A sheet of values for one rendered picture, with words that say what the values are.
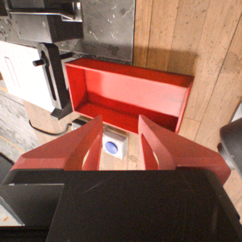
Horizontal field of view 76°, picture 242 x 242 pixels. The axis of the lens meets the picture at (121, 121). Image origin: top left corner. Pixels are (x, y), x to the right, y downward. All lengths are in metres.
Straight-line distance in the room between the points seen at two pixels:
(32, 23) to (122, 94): 0.21
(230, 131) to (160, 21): 0.20
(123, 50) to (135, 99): 0.10
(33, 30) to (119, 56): 0.17
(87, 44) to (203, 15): 0.23
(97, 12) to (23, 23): 0.14
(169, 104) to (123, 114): 0.12
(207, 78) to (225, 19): 0.08
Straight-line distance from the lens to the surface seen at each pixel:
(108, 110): 0.39
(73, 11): 0.29
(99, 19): 0.36
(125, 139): 0.41
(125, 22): 0.33
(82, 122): 0.48
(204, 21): 0.29
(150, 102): 0.34
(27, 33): 0.39
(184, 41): 0.30
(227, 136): 0.19
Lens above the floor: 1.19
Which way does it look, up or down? 45 degrees down
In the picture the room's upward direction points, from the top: 133 degrees counter-clockwise
